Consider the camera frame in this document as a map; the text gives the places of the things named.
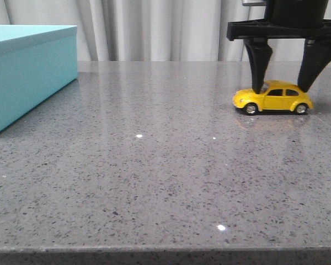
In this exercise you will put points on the grey pleated curtain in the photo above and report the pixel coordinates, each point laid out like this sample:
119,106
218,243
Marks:
141,30

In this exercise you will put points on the light blue box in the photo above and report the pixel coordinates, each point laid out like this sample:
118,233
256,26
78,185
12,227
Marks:
35,62

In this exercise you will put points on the yellow toy beetle car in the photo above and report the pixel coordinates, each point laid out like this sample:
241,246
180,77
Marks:
273,95

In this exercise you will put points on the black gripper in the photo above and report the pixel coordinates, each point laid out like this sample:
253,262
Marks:
286,20

